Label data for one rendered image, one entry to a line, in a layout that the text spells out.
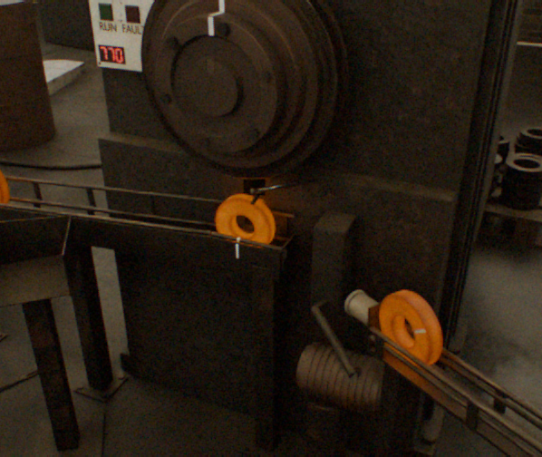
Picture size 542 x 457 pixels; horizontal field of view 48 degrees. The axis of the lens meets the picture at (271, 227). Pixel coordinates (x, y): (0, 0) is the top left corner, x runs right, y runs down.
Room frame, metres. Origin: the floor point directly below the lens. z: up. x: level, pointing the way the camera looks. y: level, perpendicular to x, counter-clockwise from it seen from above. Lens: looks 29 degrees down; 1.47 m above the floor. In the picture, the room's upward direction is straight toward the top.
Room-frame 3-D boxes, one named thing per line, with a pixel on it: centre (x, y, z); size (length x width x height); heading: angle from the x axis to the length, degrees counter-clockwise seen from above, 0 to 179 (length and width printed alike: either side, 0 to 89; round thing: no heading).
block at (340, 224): (1.24, -0.15, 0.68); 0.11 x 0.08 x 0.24; 156
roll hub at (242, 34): (1.23, 0.11, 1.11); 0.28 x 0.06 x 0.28; 66
